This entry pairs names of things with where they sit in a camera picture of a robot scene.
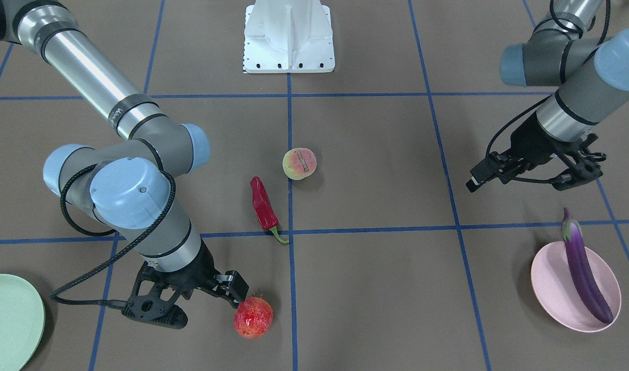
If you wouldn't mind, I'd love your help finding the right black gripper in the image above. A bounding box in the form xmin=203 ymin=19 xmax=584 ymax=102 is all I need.
xmin=122 ymin=241 xmax=249 ymax=329

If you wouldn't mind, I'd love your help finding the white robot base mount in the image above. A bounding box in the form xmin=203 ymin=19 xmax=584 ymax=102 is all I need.
xmin=242 ymin=1 xmax=336 ymax=74

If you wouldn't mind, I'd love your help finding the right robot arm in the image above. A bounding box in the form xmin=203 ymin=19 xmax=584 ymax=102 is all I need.
xmin=0 ymin=1 xmax=249 ymax=329

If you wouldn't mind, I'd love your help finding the peach fruit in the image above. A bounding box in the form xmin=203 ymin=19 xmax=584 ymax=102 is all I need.
xmin=282 ymin=148 xmax=317 ymax=180

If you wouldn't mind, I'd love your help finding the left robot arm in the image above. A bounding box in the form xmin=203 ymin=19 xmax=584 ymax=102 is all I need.
xmin=466 ymin=1 xmax=629 ymax=192

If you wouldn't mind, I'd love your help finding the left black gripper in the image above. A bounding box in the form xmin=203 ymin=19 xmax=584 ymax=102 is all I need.
xmin=466 ymin=114 xmax=605 ymax=193

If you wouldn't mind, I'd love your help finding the red chili pepper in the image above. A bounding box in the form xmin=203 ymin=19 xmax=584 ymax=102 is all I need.
xmin=250 ymin=176 xmax=290 ymax=245

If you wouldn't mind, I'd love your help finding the green plate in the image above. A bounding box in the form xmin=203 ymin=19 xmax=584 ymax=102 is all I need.
xmin=0 ymin=273 xmax=45 ymax=370

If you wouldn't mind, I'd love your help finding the pink plate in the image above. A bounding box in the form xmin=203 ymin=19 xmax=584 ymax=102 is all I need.
xmin=531 ymin=241 xmax=622 ymax=333

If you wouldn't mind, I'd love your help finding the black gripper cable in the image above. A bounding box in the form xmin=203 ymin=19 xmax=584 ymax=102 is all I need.
xmin=49 ymin=164 xmax=177 ymax=309

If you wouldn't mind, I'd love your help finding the red pomegranate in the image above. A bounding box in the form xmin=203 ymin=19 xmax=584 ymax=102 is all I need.
xmin=234 ymin=294 xmax=274 ymax=340

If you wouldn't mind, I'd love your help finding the purple eggplant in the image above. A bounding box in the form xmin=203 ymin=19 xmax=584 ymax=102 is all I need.
xmin=560 ymin=207 xmax=614 ymax=324

